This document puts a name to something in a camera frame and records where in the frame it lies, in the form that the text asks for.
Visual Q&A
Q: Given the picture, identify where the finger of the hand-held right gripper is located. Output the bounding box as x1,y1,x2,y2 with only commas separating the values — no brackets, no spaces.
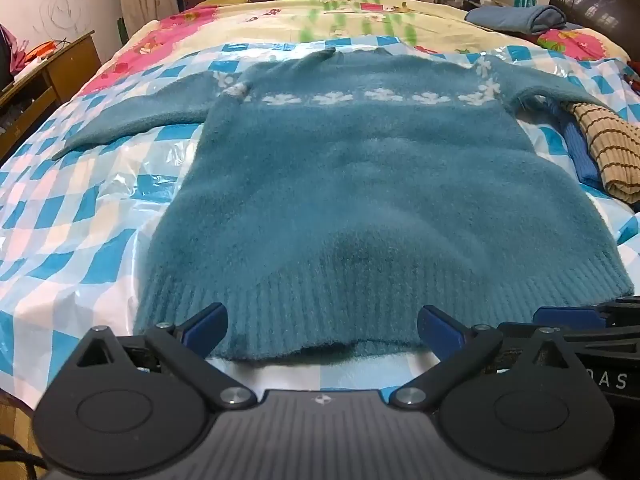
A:
532,296,640,343

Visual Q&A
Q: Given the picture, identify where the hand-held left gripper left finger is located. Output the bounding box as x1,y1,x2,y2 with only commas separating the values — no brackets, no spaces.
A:
65,302,257,409

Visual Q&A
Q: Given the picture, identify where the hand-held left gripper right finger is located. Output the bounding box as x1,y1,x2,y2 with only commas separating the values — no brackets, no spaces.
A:
389,304,577,409

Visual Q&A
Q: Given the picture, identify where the teal knitted sweater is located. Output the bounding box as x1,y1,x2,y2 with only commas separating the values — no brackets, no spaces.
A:
50,47,636,362

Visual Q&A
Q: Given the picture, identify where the blue ribbed garment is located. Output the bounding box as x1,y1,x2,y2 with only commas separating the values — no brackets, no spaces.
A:
547,97,608,193

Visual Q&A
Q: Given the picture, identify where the blue checkered plastic sheet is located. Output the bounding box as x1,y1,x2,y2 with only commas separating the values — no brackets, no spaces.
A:
0,42,640,397

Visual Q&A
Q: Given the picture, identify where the beige striped garment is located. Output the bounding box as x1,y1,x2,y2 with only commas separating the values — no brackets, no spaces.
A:
570,102,640,205

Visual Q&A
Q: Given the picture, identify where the wooden desk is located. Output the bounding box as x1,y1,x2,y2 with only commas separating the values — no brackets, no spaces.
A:
0,30,103,163

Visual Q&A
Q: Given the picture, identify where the folded blue garment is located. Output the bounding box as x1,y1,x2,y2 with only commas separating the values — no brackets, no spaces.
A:
465,4,568,36

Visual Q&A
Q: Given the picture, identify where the orange item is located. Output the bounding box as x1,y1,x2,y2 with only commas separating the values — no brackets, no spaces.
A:
24,41,63,62

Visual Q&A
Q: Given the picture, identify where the floral yellow pink blanket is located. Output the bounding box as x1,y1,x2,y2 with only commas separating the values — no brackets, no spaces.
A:
75,0,633,111

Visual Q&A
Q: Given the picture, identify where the dark maroon cloth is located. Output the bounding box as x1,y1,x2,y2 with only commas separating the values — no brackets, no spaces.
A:
0,25,22,88

